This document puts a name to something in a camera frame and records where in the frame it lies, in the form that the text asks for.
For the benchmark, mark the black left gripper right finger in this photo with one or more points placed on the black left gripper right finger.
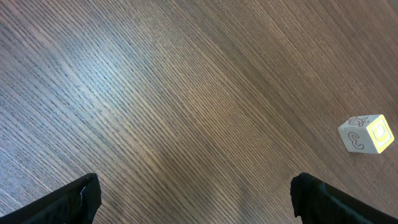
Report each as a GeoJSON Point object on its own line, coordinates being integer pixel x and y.
{"type": "Point", "coordinates": [317, 202]}

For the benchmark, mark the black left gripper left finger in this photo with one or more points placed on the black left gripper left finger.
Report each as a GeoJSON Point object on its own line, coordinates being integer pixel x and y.
{"type": "Point", "coordinates": [76, 202]}

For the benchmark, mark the plain yellowish wooden block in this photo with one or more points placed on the plain yellowish wooden block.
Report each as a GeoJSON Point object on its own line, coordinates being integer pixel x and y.
{"type": "Point", "coordinates": [369, 134]}

